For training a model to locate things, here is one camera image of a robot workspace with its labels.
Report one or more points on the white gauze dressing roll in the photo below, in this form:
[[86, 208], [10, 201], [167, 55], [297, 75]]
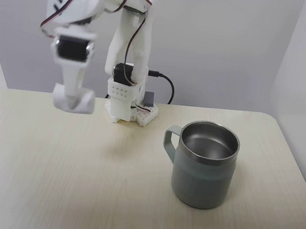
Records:
[[86, 102]]

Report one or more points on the small grey block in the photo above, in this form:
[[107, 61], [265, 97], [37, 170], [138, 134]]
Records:
[[149, 99]]

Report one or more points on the grey-green steel mug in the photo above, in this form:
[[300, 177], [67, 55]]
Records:
[[203, 181]]

